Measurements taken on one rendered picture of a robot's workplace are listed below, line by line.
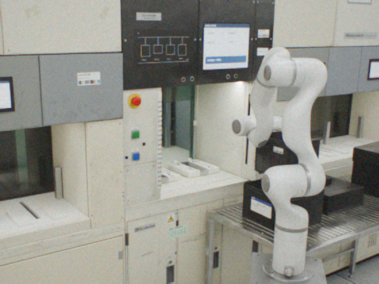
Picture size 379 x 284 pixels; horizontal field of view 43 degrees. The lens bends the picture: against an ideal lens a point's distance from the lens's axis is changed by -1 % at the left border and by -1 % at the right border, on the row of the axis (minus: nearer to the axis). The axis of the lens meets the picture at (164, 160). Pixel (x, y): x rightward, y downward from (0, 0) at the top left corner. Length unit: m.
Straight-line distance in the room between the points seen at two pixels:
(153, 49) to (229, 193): 0.89
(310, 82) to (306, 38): 1.07
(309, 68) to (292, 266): 0.72
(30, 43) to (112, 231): 0.90
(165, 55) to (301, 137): 0.76
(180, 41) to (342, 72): 1.18
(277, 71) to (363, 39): 1.55
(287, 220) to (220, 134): 1.09
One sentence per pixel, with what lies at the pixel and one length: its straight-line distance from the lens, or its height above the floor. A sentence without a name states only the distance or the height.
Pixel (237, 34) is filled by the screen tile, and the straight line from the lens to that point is 2.45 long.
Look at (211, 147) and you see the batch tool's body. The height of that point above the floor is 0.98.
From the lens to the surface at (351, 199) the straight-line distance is 2.68.
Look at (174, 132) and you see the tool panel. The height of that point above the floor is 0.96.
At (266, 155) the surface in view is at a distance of 2.31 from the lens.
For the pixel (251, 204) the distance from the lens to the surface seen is 2.38.
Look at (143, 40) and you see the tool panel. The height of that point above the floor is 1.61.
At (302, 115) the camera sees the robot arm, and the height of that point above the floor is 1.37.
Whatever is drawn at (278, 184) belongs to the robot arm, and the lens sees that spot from 1.74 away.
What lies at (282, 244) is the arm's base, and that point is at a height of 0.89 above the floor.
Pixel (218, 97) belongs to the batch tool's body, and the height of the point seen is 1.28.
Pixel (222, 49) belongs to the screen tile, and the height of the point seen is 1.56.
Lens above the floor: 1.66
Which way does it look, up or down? 15 degrees down
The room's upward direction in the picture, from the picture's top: straight up
